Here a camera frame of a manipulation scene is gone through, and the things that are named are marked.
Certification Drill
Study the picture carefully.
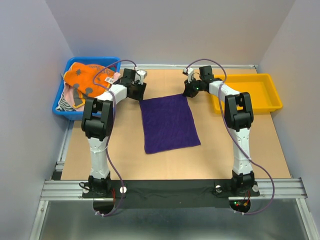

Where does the blue plastic bin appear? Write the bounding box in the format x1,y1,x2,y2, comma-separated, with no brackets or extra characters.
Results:
52,56,121,121

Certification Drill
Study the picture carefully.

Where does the grey white striped towel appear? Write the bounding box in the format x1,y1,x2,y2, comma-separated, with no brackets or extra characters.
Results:
55,94,75,112

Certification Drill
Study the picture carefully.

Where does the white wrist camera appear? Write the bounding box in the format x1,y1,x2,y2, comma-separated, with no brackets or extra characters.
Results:
134,70,148,85
182,67,194,83

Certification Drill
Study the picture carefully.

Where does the orange towel with grey spots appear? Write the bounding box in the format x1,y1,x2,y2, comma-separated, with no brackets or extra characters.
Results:
63,62,116,112

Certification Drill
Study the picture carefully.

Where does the purple towel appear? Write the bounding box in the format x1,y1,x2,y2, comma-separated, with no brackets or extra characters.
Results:
139,94,201,154

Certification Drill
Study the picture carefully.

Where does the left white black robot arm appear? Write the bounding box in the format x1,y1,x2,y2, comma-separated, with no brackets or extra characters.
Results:
80,68,148,197

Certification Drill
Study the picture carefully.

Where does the yellow plastic tray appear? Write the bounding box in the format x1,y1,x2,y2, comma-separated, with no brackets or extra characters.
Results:
225,73,283,115

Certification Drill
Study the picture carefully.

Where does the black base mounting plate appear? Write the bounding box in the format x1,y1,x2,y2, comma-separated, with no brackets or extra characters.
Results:
79,179,260,209

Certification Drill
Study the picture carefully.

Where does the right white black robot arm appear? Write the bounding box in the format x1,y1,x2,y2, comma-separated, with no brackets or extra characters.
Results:
182,65,255,195

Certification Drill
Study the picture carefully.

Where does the pink towel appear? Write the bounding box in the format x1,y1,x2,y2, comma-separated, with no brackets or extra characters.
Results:
56,69,121,112

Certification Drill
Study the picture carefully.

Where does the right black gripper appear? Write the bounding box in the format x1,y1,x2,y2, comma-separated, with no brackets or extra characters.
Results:
182,76,204,98

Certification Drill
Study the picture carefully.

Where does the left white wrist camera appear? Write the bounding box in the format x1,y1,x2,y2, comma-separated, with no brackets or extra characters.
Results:
134,70,148,85

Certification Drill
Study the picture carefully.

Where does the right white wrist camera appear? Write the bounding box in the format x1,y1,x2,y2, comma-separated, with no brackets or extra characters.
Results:
182,67,194,83

